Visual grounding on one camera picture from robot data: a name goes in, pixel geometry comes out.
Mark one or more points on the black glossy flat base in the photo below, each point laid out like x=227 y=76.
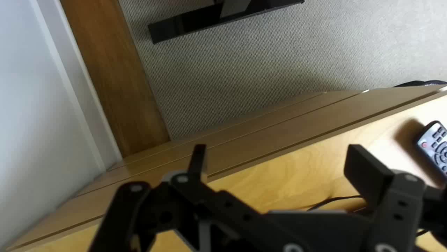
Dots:
x=209 y=21

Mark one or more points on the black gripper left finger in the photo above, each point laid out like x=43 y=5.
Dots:
x=139 y=210

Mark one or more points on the light wooden dresser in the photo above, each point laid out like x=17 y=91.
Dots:
x=288 y=154

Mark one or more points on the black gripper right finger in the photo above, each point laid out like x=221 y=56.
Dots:
x=395 y=201

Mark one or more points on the black remote control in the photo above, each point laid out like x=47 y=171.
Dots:
x=434 y=147

